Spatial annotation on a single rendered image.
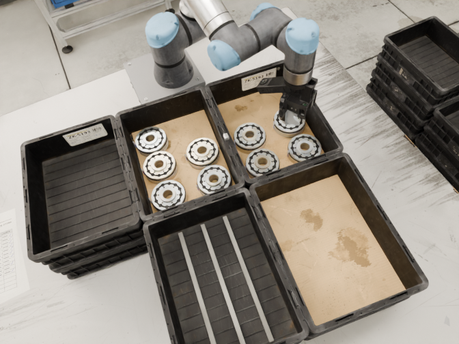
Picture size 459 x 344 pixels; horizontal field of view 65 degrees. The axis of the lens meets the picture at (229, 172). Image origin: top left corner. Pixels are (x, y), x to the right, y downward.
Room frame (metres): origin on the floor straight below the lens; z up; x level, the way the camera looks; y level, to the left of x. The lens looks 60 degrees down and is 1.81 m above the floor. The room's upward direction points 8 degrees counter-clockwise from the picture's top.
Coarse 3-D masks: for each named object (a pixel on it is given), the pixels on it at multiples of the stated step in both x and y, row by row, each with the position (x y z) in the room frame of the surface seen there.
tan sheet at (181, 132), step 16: (176, 128) 0.76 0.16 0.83; (192, 128) 0.75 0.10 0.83; (208, 128) 0.74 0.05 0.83; (176, 144) 0.69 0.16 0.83; (144, 160) 0.65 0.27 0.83; (176, 160) 0.63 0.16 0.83; (224, 160) 0.60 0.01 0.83; (144, 176) 0.59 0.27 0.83; (176, 176) 0.57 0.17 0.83; (192, 176) 0.56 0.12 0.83; (192, 192) 0.51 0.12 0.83
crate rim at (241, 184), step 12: (168, 96) 0.82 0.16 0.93; (180, 96) 0.81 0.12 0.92; (204, 96) 0.79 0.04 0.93; (132, 108) 0.79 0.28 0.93; (144, 108) 0.79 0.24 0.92; (120, 120) 0.75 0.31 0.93; (216, 120) 0.69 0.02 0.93; (120, 132) 0.70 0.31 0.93; (228, 144) 0.60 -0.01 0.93; (132, 168) 0.56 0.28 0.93; (132, 180) 0.52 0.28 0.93; (240, 180) 0.47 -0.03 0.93; (216, 192) 0.45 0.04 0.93; (180, 204) 0.43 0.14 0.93; (192, 204) 0.42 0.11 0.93; (144, 216) 0.41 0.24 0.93; (156, 216) 0.40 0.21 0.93
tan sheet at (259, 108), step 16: (256, 96) 0.85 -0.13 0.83; (272, 96) 0.84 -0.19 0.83; (224, 112) 0.80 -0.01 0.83; (240, 112) 0.79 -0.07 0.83; (256, 112) 0.78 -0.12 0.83; (272, 112) 0.77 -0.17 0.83; (272, 128) 0.70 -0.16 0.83; (304, 128) 0.68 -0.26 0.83; (272, 144) 0.64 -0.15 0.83; (288, 160) 0.57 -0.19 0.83
